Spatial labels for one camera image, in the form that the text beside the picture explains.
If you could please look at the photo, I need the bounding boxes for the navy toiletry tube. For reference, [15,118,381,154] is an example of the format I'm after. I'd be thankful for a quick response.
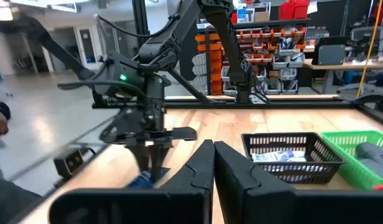
[127,167,171,190]

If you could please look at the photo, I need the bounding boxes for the blue product box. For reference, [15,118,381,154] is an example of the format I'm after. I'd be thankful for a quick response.
[236,8,249,24]

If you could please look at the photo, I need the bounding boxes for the wooden desk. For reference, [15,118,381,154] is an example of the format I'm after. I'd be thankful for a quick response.
[303,58,383,94]

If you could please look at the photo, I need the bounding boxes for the black car key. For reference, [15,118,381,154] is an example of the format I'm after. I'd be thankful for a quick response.
[354,141,383,179]

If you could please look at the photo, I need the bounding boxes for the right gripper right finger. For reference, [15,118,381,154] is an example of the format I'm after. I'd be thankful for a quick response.
[215,141,383,224]

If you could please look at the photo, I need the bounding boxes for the yellow hanging cable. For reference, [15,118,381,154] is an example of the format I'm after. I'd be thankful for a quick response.
[356,0,383,98]

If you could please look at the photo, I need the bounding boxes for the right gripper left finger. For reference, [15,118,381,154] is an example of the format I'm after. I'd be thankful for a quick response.
[50,139,215,224]

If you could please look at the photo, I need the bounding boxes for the green plastic basket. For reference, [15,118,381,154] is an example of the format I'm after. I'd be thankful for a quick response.
[321,129,383,191]

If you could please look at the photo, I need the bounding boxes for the brown cardboard box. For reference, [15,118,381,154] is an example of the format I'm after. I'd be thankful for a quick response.
[254,11,271,22]

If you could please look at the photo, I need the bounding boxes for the black table-level camera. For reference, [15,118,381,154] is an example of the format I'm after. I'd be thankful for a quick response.
[53,146,96,180]

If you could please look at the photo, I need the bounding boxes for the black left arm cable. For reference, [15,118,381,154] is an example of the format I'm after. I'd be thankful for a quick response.
[57,79,147,103]

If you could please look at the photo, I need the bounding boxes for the black plastic basket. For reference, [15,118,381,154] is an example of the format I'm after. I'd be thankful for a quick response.
[241,132,346,185]

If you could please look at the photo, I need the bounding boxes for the white door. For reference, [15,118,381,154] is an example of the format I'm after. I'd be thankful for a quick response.
[73,24,101,71]

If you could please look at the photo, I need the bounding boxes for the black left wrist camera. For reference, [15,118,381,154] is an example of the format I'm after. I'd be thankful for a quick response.
[91,51,145,97]

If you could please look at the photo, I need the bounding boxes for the person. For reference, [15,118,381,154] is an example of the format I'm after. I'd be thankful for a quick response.
[0,101,42,224]

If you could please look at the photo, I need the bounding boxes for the orange bin shelf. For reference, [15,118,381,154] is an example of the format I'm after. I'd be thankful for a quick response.
[191,18,309,96]

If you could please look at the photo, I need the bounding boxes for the grey bench machine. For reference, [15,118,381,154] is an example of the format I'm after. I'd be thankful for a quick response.
[349,26,383,60]

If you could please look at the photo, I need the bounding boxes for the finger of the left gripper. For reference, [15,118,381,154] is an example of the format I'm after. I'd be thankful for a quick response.
[131,146,150,175]
[149,145,170,180]

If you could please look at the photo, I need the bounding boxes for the red storage bins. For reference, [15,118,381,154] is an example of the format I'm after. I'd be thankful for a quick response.
[277,0,310,20]

